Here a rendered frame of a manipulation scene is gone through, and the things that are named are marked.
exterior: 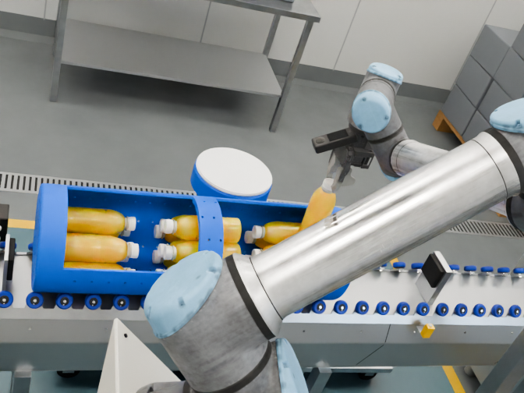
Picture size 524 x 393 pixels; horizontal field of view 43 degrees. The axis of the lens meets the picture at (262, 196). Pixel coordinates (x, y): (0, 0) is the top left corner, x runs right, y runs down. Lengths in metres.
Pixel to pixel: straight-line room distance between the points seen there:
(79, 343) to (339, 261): 1.07
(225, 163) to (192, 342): 1.42
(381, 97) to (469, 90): 3.96
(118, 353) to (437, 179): 0.62
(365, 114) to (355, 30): 4.05
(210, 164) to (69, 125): 2.07
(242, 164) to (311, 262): 1.41
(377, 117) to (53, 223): 0.82
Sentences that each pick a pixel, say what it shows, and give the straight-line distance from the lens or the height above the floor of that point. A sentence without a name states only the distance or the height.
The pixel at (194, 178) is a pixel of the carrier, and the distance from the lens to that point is 2.35.
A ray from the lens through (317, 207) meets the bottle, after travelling 1.89.
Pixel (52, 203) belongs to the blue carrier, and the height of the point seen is 1.23.
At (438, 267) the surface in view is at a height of 1.08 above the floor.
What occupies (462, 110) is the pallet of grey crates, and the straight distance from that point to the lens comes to 5.57.
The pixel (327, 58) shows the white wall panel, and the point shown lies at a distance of 5.66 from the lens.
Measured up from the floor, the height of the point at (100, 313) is 0.93.
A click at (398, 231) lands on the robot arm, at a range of 1.05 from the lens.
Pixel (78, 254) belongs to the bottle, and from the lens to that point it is 1.79.
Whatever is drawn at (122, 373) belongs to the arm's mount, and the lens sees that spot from 1.21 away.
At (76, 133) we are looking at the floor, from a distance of 4.26.
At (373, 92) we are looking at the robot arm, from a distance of 1.60.
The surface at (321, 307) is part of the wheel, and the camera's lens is 2.09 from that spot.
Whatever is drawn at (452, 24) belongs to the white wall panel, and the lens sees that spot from 5.95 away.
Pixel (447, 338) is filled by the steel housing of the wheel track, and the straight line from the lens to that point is 2.40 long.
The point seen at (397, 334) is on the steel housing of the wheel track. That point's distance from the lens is 2.28.
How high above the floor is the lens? 2.34
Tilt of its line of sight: 35 degrees down
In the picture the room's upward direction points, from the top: 20 degrees clockwise
